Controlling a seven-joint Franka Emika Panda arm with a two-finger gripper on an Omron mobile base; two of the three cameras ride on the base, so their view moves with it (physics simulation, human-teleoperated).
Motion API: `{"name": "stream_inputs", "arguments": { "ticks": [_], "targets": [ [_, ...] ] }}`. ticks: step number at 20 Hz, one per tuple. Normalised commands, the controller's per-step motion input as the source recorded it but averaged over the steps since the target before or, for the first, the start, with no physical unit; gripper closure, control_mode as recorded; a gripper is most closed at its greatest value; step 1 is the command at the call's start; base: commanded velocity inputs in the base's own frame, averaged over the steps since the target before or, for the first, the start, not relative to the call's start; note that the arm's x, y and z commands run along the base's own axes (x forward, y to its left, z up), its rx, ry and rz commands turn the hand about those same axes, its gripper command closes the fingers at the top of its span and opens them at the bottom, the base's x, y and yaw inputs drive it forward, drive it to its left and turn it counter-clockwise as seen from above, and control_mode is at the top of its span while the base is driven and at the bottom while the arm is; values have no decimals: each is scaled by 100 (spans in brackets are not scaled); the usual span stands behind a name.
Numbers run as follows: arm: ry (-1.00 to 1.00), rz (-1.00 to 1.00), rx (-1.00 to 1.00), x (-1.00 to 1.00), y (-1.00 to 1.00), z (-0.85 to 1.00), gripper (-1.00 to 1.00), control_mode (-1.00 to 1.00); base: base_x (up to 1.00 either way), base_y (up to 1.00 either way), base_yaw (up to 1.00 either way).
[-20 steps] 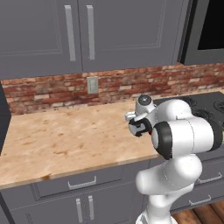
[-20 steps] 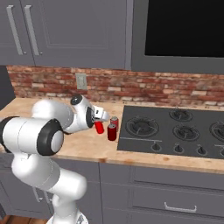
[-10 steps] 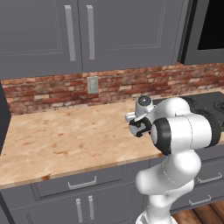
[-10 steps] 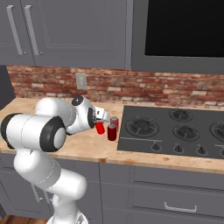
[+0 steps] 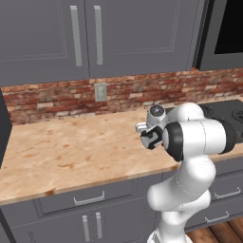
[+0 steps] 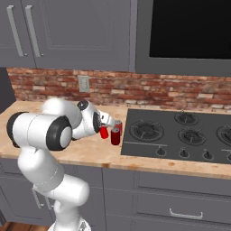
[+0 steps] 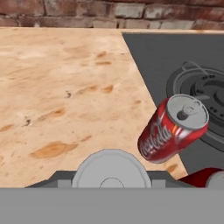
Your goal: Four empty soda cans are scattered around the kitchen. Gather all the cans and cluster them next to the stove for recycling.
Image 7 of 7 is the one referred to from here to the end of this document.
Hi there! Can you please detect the grey-topped soda can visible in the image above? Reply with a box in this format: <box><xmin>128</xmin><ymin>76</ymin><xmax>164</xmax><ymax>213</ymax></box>
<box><xmin>71</xmin><ymin>148</ymin><xmax>153</xmax><ymax>189</ymax></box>

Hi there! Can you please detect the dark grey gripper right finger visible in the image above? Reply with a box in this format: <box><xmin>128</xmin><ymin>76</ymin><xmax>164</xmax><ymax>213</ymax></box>
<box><xmin>146</xmin><ymin>170</ymin><xmax>193</xmax><ymax>189</ymax></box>

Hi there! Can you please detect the dark grey hob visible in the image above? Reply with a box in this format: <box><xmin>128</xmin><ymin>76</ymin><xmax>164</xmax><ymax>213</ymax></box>
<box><xmin>122</xmin><ymin>31</ymin><xmax>224</xmax><ymax>176</ymax></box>

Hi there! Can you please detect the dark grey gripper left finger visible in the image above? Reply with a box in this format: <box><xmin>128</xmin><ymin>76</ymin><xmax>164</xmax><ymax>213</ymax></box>
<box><xmin>25</xmin><ymin>170</ymin><xmax>78</xmax><ymax>189</ymax></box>

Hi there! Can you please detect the red soda can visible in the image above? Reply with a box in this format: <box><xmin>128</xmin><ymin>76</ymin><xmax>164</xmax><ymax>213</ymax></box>
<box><xmin>136</xmin><ymin>94</ymin><xmax>210</xmax><ymax>165</ymax></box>
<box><xmin>178</xmin><ymin>166</ymin><xmax>224</xmax><ymax>189</ymax></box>

